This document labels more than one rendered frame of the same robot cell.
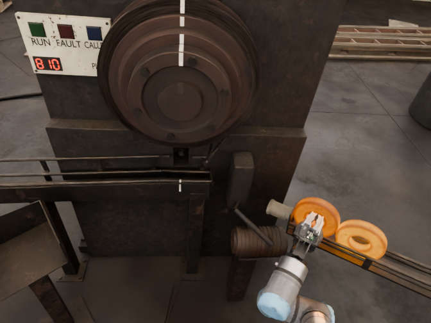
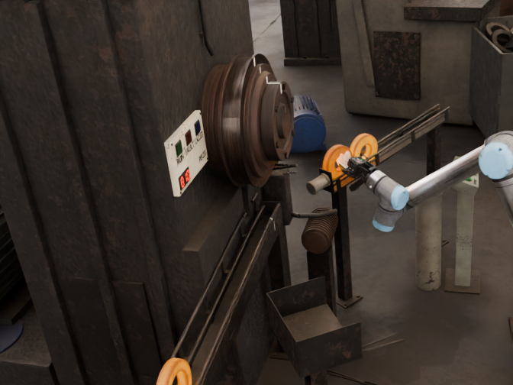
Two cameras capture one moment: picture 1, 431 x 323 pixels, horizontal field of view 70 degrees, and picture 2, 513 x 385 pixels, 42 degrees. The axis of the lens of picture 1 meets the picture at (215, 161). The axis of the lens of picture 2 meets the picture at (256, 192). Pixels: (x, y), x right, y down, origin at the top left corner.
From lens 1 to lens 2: 218 cm
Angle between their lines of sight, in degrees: 52
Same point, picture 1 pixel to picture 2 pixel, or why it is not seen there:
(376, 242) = (371, 140)
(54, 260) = (321, 312)
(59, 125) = (199, 242)
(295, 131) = not seen: hidden behind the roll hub
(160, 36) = (262, 84)
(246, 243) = (326, 228)
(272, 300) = (398, 190)
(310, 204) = (333, 153)
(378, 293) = (356, 232)
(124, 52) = (250, 110)
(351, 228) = (358, 144)
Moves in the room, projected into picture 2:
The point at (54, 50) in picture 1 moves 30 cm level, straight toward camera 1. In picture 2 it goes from (185, 162) to (280, 147)
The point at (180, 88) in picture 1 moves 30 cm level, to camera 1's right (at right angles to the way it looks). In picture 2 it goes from (285, 108) to (314, 80)
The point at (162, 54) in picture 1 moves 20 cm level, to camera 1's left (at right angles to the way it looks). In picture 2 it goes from (277, 90) to (253, 111)
